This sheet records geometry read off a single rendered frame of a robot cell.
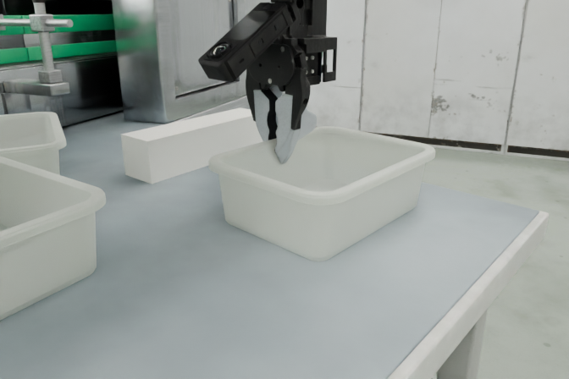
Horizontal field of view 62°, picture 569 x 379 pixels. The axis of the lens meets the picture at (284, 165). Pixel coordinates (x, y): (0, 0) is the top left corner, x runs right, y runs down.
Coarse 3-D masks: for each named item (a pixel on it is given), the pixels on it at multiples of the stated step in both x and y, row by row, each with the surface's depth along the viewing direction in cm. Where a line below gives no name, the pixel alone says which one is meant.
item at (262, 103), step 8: (272, 88) 58; (256, 96) 57; (264, 96) 56; (272, 96) 57; (280, 96) 59; (256, 104) 58; (264, 104) 57; (272, 104) 57; (256, 112) 58; (264, 112) 57; (272, 112) 57; (256, 120) 58; (264, 120) 57; (272, 120) 58; (264, 128) 58; (272, 128) 58; (264, 136) 58; (272, 136) 58
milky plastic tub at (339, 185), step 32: (320, 128) 64; (224, 160) 52; (256, 160) 55; (288, 160) 59; (320, 160) 64; (352, 160) 63; (384, 160) 59; (416, 160) 50; (224, 192) 50; (256, 192) 47; (288, 192) 42; (320, 192) 41; (352, 192) 42; (384, 192) 49; (416, 192) 55; (256, 224) 48; (288, 224) 45; (320, 224) 43; (352, 224) 46; (384, 224) 51; (320, 256) 44
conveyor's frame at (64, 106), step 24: (0, 72) 80; (24, 72) 84; (72, 72) 94; (96, 72) 100; (0, 96) 80; (48, 96) 89; (72, 96) 95; (96, 96) 100; (120, 96) 107; (72, 120) 95
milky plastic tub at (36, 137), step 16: (48, 112) 73; (0, 128) 71; (16, 128) 72; (32, 128) 73; (48, 128) 73; (0, 144) 72; (16, 144) 72; (32, 144) 74; (48, 144) 56; (64, 144) 58; (16, 160) 55; (32, 160) 56; (48, 160) 57
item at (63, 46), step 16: (16, 16) 83; (64, 16) 93; (80, 16) 96; (96, 16) 100; (112, 16) 104; (0, 32) 81; (16, 32) 84; (32, 32) 87; (64, 32) 94; (80, 32) 97; (96, 32) 101; (112, 32) 105; (0, 48) 82; (16, 48) 84; (32, 48) 87; (64, 48) 94; (80, 48) 97; (96, 48) 101; (112, 48) 106
